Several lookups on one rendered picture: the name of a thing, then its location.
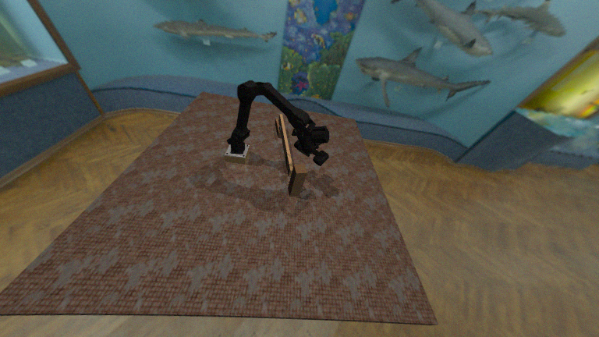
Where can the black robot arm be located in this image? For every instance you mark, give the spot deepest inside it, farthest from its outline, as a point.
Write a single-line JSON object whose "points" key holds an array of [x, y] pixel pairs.
{"points": [[296, 116]]}

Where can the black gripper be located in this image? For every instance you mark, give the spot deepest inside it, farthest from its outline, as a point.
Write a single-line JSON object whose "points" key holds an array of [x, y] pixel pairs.
{"points": [[319, 158]]}

